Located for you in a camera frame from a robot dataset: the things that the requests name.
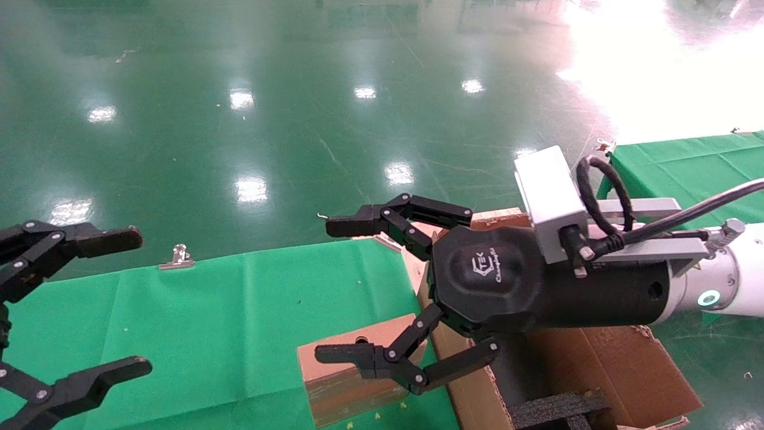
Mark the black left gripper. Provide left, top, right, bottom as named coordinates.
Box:
left=0, top=221, right=152, bottom=430

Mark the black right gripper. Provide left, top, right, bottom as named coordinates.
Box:
left=315, top=193, right=670, bottom=396

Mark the small brown cardboard box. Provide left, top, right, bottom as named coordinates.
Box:
left=297, top=314, right=439, bottom=428

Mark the large open cardboard carton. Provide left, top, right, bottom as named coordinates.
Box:
left=412, top=210, right=704, bottom=430

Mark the large green tablecloth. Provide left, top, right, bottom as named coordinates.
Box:
left=0, top=239, right=460, bottom=430

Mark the black foam insert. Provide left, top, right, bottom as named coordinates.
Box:
left=510, top=388, right=612, bottom=430

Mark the green tablecloth with hanging corner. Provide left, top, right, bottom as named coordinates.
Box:
left=597, top=131, right=764, bottom=327

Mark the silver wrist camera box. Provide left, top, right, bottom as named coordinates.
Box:
left=515, top=145, right=589, bottom=263

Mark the black camera cable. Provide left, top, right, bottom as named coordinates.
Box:
left=561, top=155, right=764, bottom=263

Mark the silver camera mount bracket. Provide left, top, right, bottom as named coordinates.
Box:
left=588, top=198, right=747, bottom=275

